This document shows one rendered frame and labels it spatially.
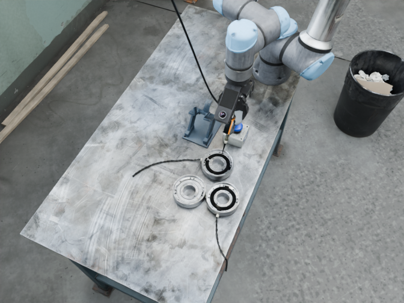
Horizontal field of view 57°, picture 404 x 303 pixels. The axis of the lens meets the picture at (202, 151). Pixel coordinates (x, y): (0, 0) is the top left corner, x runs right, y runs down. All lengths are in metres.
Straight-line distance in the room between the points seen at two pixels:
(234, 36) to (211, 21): 0.82
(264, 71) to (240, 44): 0.54
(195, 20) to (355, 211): 1.29
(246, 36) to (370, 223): 1.49
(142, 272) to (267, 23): 0.76
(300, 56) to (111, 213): 0.80
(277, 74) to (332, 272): 1.05
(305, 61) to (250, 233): 1.03
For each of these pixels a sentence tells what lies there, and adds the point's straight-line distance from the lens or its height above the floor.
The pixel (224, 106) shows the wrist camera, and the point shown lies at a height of 1.07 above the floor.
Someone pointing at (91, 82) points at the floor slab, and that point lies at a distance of 2.70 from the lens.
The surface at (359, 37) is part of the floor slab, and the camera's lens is 3.09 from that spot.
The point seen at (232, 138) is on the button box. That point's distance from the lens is 1.27.
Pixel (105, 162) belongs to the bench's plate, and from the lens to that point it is 1.31.
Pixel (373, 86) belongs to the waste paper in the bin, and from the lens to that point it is 2.26.
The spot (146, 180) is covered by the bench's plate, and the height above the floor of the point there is 0.80.
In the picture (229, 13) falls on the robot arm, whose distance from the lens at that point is 1.07.
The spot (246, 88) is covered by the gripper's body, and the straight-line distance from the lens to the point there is 1.10.
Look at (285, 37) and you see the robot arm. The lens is 1.35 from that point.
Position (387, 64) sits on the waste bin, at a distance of 2.39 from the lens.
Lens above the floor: 1.89
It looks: 58 degrees down
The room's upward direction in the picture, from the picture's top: 2 degrees counter-clockwise
